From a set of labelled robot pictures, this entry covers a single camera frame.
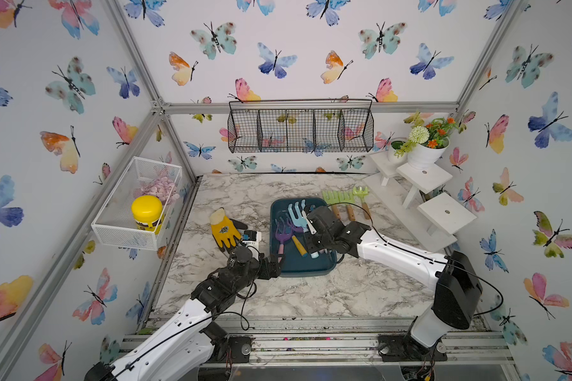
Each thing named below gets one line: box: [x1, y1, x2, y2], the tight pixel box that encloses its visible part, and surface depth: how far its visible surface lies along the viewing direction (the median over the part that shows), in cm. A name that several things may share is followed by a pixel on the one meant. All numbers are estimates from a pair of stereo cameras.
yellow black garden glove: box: [209, 207, 248, 251], surface depth 104 cm
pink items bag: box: [140, 176, 181, 204], surface depth 71 cm
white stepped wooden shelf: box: [363, 152, 478, 252], surface depth 95 cm
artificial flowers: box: [394, 111, 459, 158], surface depth 85 cm
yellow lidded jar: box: [131, 195, 163, 233], surface depth 66 cm
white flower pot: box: [407, 137, 451, 166], surface depth 88 cm
